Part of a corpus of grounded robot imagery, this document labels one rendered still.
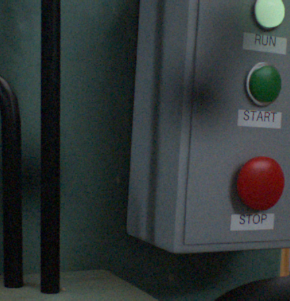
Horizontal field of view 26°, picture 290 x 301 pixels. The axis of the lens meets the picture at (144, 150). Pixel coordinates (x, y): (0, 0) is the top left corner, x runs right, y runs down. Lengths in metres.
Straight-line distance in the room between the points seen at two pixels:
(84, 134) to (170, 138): 0.06
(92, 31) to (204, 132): 0.09
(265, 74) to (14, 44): 0.14
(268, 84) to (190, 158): 0.06
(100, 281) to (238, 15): 0.16
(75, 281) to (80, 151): 0.08
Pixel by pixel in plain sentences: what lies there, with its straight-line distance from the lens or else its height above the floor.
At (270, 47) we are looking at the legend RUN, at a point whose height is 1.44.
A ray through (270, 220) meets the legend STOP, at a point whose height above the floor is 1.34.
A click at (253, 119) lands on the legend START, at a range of 0.36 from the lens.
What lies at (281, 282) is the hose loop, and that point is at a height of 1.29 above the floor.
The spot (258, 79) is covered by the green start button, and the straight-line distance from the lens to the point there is 0.36.
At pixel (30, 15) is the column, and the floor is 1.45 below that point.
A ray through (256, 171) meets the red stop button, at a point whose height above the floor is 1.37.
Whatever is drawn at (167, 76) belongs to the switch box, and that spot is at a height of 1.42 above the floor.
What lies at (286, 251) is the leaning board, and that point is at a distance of 2.39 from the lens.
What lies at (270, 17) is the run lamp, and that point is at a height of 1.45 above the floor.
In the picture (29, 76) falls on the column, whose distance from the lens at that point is 0.37.
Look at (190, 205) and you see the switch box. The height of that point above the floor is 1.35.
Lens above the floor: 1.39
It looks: 3 degrees down
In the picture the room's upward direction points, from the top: 3 degrees clockwise
